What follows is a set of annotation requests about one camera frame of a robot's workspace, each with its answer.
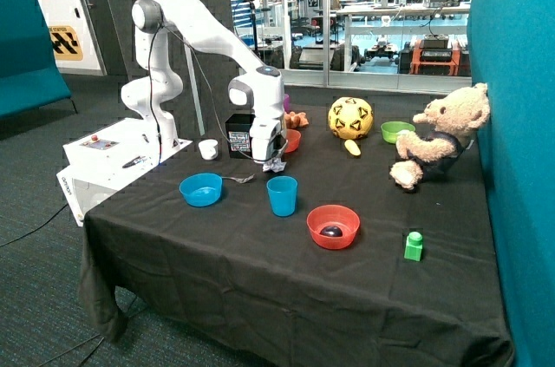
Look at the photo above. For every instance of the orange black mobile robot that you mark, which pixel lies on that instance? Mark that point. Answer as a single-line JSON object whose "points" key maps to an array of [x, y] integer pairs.
{"points": [[435, 55]]}

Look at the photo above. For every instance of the black tablecloth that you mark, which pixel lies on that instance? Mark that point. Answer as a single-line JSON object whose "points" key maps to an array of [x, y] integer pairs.
{"points": [[259, 283]]}

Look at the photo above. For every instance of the purple plastic cup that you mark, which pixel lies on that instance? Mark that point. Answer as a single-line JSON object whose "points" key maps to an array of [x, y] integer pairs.
{"points": [[286, 103]]}

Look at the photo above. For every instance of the white small cup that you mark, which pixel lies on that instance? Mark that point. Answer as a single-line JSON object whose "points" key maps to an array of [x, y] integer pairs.
{"points": [[209, 149]]}

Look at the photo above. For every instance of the yellow banana piece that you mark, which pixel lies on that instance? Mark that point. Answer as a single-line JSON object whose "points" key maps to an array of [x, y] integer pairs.
{"points": [[352, 148]]}

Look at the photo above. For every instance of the green plastic bowl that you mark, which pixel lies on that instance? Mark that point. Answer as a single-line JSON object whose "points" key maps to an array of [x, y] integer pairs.
{"points": [[392, 129]]}

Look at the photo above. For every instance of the white paper ball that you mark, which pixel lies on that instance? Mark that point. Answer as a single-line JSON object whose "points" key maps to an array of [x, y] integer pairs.
{"points": [[275, 165]]}

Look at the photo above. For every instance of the small red bowl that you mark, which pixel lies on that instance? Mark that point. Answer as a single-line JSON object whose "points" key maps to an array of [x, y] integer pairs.
{"points": [[293, 138]]}

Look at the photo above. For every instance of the yellow black sign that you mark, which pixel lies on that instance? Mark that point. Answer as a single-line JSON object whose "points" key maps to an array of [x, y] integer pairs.
{"points": [[65, 43]]}

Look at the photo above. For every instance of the blue plastic bowl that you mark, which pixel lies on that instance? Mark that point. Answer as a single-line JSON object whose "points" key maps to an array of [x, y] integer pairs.
{"points": [[200, 190]]}

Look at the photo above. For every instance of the beige teddy bear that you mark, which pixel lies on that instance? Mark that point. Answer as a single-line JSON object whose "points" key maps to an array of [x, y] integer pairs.
{"points": [[456, 119]]}

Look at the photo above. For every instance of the dark purple ball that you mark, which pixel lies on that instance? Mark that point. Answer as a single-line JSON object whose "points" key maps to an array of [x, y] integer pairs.
{"points": [[332, 231]]}

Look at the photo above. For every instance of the brown plush toy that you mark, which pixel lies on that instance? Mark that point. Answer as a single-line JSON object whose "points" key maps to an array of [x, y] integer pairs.
{"points": [[296, 120]]}

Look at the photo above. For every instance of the teal sofa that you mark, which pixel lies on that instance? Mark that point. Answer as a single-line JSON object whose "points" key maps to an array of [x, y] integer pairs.
{"points": [[29, 75]]}

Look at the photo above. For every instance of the yellow soccer ball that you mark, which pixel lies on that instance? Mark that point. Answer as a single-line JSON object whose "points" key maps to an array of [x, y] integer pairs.
{"points": [[350, 118]]}

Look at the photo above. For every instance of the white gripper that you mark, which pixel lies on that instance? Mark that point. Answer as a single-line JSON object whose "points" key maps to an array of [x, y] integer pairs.
{"points": [[268, 139]]}

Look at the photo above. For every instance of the green toy block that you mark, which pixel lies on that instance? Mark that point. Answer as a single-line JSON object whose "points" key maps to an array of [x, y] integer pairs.
{"points": [[413, 246]]}

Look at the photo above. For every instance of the black square bin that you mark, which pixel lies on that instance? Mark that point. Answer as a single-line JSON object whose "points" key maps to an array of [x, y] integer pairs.
{"points": [[237, 128]]}

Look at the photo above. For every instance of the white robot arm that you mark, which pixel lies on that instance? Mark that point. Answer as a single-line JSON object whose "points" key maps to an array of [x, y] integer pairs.
{"points": [[260, 87]]}

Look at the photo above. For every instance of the metal fork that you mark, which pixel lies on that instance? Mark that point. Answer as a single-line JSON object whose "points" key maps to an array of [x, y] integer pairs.
{"points": [[240, 180]]}

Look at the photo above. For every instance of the large red bowl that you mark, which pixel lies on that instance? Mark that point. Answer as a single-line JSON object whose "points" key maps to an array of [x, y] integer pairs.
{"points": [[333, 215]]}

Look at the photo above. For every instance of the blue plastic cup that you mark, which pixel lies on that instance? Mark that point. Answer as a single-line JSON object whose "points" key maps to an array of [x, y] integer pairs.
{"points": [[282, 191]]}

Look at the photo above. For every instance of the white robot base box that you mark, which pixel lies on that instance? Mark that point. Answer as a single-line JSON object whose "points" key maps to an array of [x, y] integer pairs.
{"points": [[109, 159]]}

